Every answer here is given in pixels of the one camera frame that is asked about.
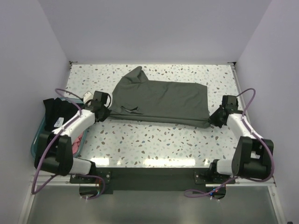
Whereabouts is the dark grey t shirt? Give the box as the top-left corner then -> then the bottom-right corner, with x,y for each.
110,66 -> 210,128

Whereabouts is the aluminium rail frame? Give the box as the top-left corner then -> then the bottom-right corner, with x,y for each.
19,168 -> 287,224

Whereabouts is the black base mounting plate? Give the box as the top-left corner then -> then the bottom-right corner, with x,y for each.
70,168 -> 235,196

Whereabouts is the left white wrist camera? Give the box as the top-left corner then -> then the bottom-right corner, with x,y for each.
82,91 -> 93,104

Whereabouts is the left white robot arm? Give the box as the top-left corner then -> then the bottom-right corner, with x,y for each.
32,91 -> 112,183

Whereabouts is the teal plastic laundry basket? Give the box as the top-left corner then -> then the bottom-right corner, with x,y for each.
31,98 -> 87,158

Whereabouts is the pink t shirt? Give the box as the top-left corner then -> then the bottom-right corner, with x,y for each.
72,132 -> 86,157

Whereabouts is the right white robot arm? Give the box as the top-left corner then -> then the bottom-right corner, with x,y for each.
208,95 -> 275,183

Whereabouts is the black t shirt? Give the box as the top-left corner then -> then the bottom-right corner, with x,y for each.
38,98 -> 78,139

